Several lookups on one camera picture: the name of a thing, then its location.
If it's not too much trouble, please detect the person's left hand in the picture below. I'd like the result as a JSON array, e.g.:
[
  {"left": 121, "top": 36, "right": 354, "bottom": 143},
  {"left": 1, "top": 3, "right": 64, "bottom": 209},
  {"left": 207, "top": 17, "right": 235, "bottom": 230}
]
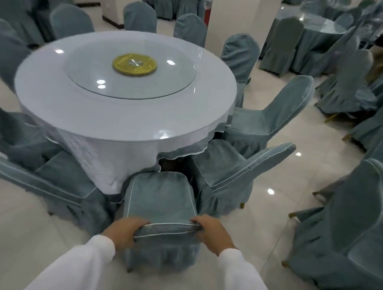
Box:
[{"left": 99, "top": 212, "right": 152, "bottom": 254}]

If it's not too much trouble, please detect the person's left forearm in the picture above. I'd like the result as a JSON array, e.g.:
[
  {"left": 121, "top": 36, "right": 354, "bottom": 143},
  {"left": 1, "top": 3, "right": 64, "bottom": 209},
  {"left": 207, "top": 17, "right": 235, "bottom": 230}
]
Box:
[{"left": 20, "top": 225, "right": 119, "bottom": 290}]

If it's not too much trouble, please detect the round teal table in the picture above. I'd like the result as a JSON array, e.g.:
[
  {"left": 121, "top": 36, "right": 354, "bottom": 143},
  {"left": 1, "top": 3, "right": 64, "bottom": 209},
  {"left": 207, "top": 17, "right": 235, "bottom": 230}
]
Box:
[{"left": 264, "top": 4, "right": 351, "bottom": 79}]

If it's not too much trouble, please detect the red pillar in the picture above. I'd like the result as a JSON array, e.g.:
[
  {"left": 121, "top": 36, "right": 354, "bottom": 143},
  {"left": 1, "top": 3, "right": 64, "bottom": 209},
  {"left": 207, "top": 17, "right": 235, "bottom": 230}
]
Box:
[{"left": 200, "top": 6, "right": 213, "bottom": 24}]

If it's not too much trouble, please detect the gold turntable hub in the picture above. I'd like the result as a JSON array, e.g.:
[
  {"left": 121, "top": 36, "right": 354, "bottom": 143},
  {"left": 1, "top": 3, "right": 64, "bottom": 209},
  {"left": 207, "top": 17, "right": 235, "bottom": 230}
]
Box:
[{"left": 111, "top": 50, "right": 159, "bottom": 80}]

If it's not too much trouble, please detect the person's right hand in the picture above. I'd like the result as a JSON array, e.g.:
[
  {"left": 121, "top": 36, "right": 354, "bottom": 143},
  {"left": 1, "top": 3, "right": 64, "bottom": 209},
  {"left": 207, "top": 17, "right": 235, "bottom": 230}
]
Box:
[{"left": 186, "top": 212, "right": 242, "bottom": 260}]

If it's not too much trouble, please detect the round glass turntable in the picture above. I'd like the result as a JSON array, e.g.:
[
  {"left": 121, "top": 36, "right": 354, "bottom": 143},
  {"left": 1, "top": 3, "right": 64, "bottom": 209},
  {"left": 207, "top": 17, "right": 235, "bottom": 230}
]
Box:
[{"left": 60, "top": 29, "right": 201, "bottom": 110}]

